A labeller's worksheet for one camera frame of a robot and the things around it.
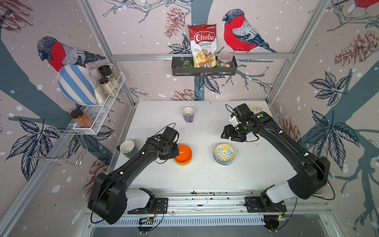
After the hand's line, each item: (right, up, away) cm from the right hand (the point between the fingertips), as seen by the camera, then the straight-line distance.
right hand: (225, 135), depth 79 cm
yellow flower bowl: (0, -16, +3) cm, 16 cm away
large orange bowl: (-23, -16, +4) cm, 29 cm away
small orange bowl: (-22, -11, +5) cm, 25 cm away
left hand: (-26, -9, +4) cm, 28 cm away
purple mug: (-21, +13, +28) cm, 38 cm away
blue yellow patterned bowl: (+2, -12, +9) cm, 15 cm away
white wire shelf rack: (-67, +13, -4) cm, 69 cm away
